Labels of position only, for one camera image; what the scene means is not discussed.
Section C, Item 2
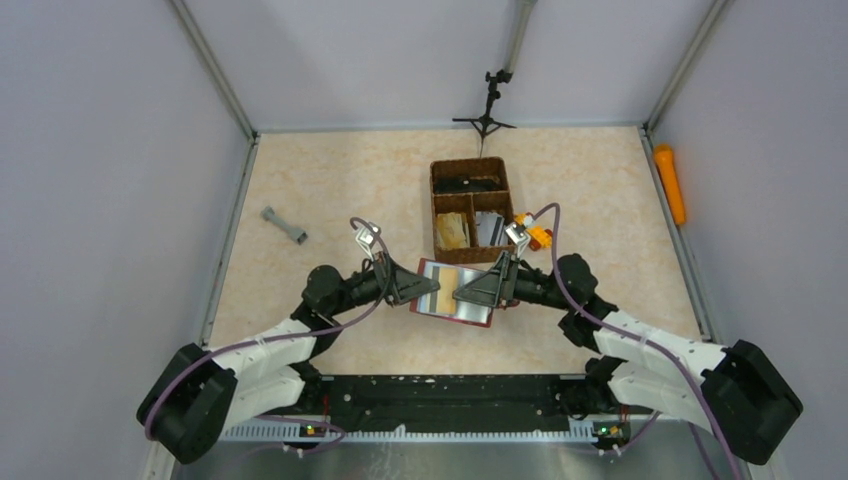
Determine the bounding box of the red leather card holder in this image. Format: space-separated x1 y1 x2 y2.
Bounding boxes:
409 259 493 328

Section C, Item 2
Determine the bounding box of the gold credit card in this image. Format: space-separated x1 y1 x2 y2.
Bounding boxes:
418 265 462 316

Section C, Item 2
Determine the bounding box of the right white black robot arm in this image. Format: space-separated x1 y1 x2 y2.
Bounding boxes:
453 253 804 465

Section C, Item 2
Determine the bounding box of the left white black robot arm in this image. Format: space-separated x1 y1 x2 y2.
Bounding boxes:
136 253 440 464

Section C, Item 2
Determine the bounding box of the gold cards pile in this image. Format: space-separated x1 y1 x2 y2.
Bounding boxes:
435 212 471 250

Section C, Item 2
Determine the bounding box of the black cards pile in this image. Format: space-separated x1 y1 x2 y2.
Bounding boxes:
432 175 506 195

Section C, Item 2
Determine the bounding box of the orange yellow toy car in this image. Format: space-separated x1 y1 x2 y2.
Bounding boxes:
514 212 553 251

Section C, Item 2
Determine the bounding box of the brown woven divided basket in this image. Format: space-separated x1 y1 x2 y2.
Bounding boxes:
429 156 515 264

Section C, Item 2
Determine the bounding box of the grey toy block bar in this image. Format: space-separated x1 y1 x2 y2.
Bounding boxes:
260 206 308 245

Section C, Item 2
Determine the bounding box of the orange flashlight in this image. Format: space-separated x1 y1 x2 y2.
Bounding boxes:
653 144 687 226

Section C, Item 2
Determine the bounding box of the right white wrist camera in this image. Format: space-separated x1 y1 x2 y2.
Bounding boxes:
504 221 533 258

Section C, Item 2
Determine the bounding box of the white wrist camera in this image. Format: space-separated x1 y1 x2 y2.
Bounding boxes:
352 219 381 260
504 221 533 258

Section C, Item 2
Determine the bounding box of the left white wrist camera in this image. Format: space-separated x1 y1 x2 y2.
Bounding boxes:
352 219 381 260

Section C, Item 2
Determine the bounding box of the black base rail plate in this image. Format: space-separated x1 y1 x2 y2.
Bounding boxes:
269 374 648 433

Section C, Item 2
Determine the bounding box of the black camera tripod stand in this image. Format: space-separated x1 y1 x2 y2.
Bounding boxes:
452 69 516 145

